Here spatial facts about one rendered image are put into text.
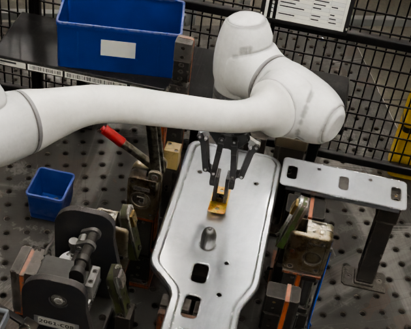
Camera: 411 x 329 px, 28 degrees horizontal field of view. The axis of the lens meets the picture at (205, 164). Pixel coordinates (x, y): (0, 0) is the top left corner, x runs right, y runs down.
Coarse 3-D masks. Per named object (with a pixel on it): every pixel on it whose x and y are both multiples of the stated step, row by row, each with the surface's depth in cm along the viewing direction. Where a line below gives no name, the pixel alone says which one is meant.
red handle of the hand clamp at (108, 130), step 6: (102, 126) 170; (108, 126) 170; (102, 132) 169; (108, 132) 169; (114, 132) 170; (108, 138) 170; (114, 138) 170; (120, 138) 170; (120, 144) 171; (126, 144) 171; (126, 150) 172; (132, 150) 172; (138, 150) 173; (138, 156) 172; (144, 156) 173; (144, 162) 173; (150, 168) 174
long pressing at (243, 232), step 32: (192, 160) 187; (224, 160) 189; (256, 160) 190; (192, 192) 179; (256, 192) 182; (192, 224) 172; (224, 224) 173; (256, 224) 174; (160, 256) 164; (192, 256) 165; (224, 256) 166; (256, 256) 167; (192, 288) 159; (224, 288) 160; (256, 288) 161; (192, 320) 153; (224, 320) 154
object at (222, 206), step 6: (222, 192) 178; (228, 192) 179; (216, 198) 175; (222, 198) 175; (228, 198) 177; (210, 204) 175; (216, 204) 175; (222, 204) 175; (210, 210) 173; (216, 210) 174; (222, 210) 174
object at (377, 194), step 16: (288, 160) 191; (304, 176) 187; (320, 176) 188; (336, 176) 188; (352, 176) 189; (368, 176) 190; (304, 192) 184; (320, 192) 184; (336, 192) 184; (352, 192) 185; (368, 192) 186; (384, 192) 186; (384, 208) 183; (400, 208) 183
